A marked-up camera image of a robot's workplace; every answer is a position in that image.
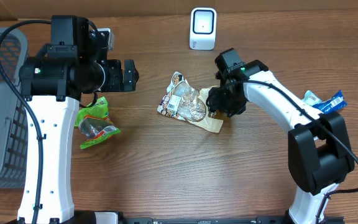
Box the beige pastry snack packet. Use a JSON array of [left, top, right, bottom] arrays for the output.
[[157, 72, 223, 133]]

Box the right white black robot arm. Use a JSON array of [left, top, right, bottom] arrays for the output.
[[206, 49, 354, 223]]

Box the blue oreo packet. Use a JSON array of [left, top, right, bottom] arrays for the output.
[[313, 90, 347, 114]]

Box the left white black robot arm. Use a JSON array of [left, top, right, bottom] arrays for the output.
[[17, 16, 139, 223]]

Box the green snack packet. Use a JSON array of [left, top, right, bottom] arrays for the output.
[[75, 96, 121, 149]]

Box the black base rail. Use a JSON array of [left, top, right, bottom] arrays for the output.
[[91, 210, 345, 224]]

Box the white snack packet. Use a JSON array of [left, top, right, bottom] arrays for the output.
[[302, 90, 323, 106]]

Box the white barcode scanner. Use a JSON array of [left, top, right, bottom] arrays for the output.
[[189, 7, 217, 50]]

